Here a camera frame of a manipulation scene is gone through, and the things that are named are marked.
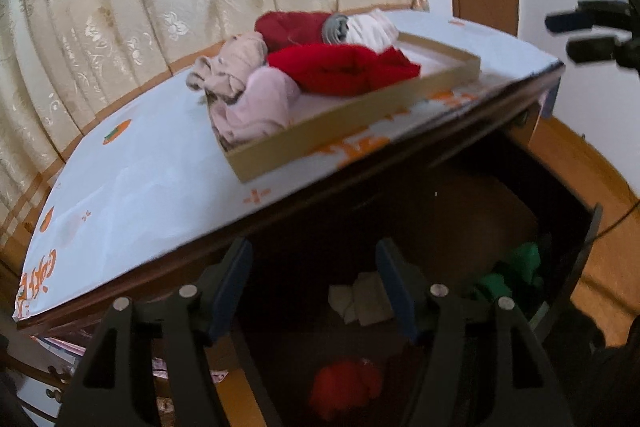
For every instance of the cream floral curtain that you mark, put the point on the cream floral curtain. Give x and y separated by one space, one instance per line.
150 7

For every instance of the beige underwear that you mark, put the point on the beige underwear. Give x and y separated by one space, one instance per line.
235 62

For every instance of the orange-red cloth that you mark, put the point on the orange-red cloth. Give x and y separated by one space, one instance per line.
345 387

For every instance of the green underwear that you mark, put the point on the green underwear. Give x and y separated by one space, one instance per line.
515 267

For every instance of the pale pink underwear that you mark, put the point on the pale pink underwear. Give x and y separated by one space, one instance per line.
260 107

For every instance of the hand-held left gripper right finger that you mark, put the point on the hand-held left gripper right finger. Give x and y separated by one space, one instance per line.
396 289

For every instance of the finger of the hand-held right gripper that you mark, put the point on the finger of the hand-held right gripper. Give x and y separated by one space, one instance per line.
565 21
595 49

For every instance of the white underwear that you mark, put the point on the white underwear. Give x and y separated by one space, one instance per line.
372 29

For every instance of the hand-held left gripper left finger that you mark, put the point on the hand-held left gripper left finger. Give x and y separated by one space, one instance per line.
227 297

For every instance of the grey underwear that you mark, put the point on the grey underwear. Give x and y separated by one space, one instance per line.
336 27

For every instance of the cream underwear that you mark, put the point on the cream underwear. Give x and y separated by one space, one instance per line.
365 302

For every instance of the stack of colourful papers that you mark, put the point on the stack of colourful papers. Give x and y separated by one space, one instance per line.
60 344

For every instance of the brass bed frame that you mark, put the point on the brass bed frame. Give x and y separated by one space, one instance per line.
55 377

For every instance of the dark wooden desk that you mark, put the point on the dark wooden desk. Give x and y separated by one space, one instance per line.
150 278

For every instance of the shallow cardboard tray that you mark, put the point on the shallow cardboard tray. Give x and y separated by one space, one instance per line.
320 132

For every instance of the white orange-printed tablecloth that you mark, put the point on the white orange-printed tablecloth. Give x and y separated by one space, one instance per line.
150 187

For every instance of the bright red underwear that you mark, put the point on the bright red underwear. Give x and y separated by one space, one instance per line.
340 67

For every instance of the pink striped cloth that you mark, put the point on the pink striped cloth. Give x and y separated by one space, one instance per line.
160 367

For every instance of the dark red underwear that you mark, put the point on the dark red underwear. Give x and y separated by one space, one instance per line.
290 29

